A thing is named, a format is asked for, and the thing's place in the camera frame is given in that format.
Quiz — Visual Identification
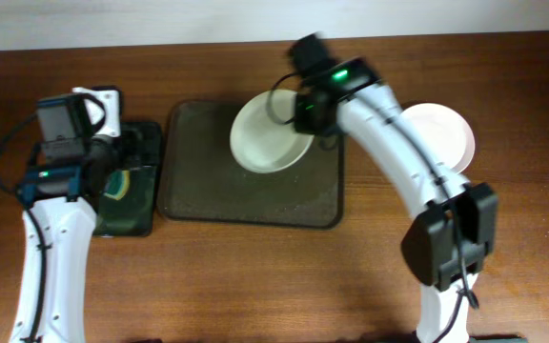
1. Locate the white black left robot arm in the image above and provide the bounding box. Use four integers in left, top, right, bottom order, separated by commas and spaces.
10, 123, 162, 342

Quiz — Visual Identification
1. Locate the pink plate with green stain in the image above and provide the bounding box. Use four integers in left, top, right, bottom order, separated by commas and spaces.
402, 103, 476, 172

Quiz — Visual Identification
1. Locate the dark brown serving tray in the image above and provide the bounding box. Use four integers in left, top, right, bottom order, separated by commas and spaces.
156, 100, 345, 230

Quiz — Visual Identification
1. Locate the yellow green sponge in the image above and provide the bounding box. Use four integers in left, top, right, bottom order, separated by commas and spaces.
103, 170, 131, 201

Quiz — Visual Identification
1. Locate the black water tray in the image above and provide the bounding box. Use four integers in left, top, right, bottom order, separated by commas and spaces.
93, 121, 163, 237

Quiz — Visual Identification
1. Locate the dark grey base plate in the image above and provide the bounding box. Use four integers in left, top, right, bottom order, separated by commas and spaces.
469, 334, 528, 343

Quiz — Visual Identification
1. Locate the cream plate with green stain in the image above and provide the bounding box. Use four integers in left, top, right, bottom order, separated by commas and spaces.
230, 90, 314, 173

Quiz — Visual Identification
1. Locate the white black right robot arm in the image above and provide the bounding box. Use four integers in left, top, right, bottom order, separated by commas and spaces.
292, 57, 498, 342

